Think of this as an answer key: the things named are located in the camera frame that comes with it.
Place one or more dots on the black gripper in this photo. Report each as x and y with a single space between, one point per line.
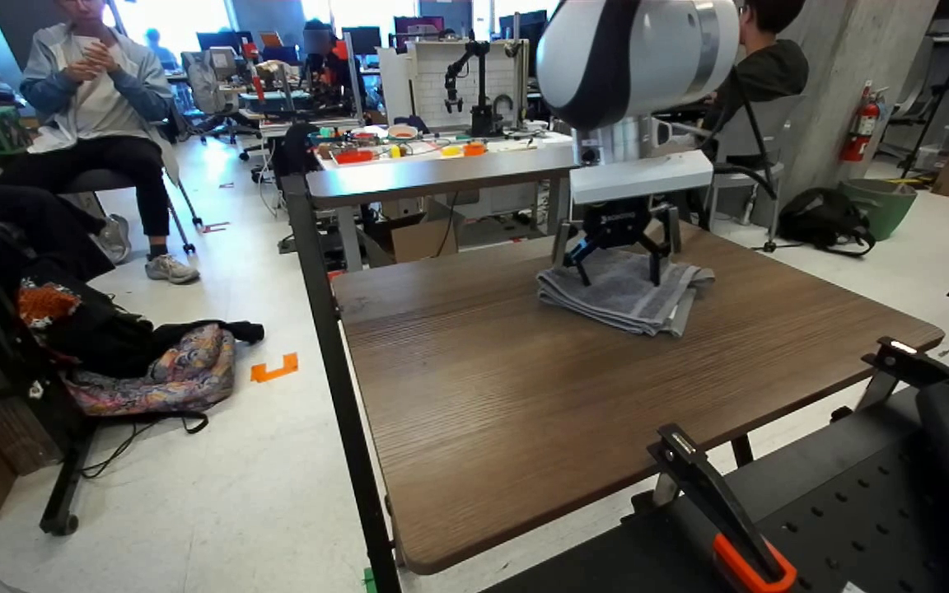
622 219

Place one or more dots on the grey towel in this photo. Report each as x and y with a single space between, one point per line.
628 309

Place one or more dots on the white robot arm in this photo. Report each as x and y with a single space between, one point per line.
660 53

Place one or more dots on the small black robot arm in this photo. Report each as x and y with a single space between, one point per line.
482 109

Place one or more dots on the grey office chair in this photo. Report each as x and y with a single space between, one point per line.
758 165

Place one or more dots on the grey work table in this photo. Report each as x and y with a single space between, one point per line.
443 175

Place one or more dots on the open cardboard box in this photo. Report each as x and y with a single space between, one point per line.
412 240

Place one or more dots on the black backpack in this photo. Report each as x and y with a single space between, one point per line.
822 219

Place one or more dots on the white panel board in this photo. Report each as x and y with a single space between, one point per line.
509 76

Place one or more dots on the seated person in dark hoodie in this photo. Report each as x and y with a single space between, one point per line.
774 71

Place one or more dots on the dark computer monitor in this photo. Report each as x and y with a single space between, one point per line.
523 29

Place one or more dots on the red fire extinguisher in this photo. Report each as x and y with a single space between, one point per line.
860 132

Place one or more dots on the green bin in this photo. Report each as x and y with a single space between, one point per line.
895 208

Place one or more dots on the black metal clamp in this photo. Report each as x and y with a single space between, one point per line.
903 360

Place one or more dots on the person in orange and black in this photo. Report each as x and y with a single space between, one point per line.
329 61

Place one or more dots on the colourful patterned backpack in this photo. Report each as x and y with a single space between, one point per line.
166 380

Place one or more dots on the black jacket with orange patch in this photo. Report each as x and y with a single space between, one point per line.
113 333

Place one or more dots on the seated person in grey hoodie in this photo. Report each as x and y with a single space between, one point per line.
99 102

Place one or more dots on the black metal stand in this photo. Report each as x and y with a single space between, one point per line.
7 330

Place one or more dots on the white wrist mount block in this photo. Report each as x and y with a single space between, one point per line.
642 175

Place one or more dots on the black metal table frame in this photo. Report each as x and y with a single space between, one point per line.
329 319

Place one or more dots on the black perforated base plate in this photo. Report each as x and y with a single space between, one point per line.
860 514

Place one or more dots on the orange plastic bracket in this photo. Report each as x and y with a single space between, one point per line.
275 372

